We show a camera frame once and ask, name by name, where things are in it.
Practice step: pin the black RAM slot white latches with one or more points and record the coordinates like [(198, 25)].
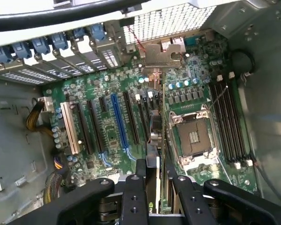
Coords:
[(227, 124), (238, 119)]

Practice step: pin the blue slot retention clip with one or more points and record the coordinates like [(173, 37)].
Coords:
[(40, 45), (23, 50), (79, 33), (59, 40), (98, 31), (2, 55)]

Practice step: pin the blue expansion slot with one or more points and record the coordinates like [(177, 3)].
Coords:
[(119, 120)]

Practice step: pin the black expansion slot white latch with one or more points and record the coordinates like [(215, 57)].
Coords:
[(142, 117)]

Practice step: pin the short black expansion slot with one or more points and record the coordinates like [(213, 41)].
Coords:
[(102, 104)]

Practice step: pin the long black expansion slot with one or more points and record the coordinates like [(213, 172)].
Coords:
[(84, 129), (95, 126), (131, 118)]

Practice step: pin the green motherboard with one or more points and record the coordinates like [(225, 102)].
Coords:
[(112, 77)]

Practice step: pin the grey metal PC case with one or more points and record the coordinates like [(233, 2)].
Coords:
[(262, 112)]

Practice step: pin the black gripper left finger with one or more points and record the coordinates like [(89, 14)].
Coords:
[(134, 201)]

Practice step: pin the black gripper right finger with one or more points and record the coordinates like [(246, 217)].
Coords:
[(189, 201)]

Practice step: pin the vented metal slot cover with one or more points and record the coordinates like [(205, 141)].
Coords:
[(23, 77), (87, 65), (60, 69), (41, 73), (111, 57)]

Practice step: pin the white power connector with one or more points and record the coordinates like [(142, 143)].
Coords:
[(46, 103)]

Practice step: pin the metal CPU socket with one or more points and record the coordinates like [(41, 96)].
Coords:
[(194, 138)]

